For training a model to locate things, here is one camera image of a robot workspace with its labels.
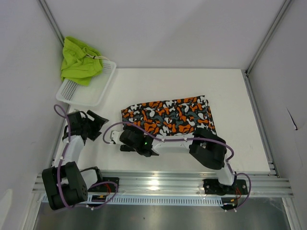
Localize lime green shorts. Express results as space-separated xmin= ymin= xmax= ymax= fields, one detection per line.
xmin=60 ymin=36 xmax=103 ymax=86

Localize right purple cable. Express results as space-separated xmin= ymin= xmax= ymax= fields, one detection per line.
xmin=103 ymin=121 xmax=252 ymax=213

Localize right aluminium side rail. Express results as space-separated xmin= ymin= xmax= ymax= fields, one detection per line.
xmin=241 ymin=70 xmax=280 ymax=178

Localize orange camouflage shorts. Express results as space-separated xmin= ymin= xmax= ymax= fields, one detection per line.
xmin=121 ymin=95 xmax=216 ymax=136

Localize right aluminium corner post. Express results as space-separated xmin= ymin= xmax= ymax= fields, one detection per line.
xmin=245 ymin=0 xmax=294 ymax=76

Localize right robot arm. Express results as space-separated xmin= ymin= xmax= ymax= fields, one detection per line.
xmin=111 ymin=127 xmax=236 ymax=196

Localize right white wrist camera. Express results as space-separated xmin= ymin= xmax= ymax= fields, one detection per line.
xmin=103 ymin=130 xmax=123 ymax=145

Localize aluminium corner post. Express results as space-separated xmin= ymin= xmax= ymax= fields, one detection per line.
xmin=37 ymin=0 xmax=64 ymax=47
xmin=245 ymin=0 xmax=294 ymax=76

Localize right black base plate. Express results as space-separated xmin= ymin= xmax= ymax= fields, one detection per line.
xmin=203 ymin=179 xmax=248 ymax=196

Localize white plastic basket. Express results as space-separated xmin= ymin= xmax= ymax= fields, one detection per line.
xmin=56 ymin=60 xmax=117 ymax=107

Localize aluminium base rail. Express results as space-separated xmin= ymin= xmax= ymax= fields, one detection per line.
xmin=32 ymin=170 xmax=294 ymax=197

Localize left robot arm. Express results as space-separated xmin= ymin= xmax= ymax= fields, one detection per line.
xmin=42 ymin=110 xmax=109 ymax=210

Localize left aluminium corner post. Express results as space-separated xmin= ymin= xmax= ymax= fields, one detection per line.
xmin=37 ymin=0 xmax=64 ymax=47

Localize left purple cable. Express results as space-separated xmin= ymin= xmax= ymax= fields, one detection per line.
xmin=53 ymin=104 xmax=118 ymax=211

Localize white slotted cable duct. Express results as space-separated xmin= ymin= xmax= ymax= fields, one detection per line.
xmin=79 ymin=195 xmax=223 ymax=207

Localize purple cable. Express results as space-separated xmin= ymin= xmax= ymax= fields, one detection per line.
xmin=53 ymin=104 xmax=118 ymax=211
xmin=103 ymin=121 xmax=252 ymax=213

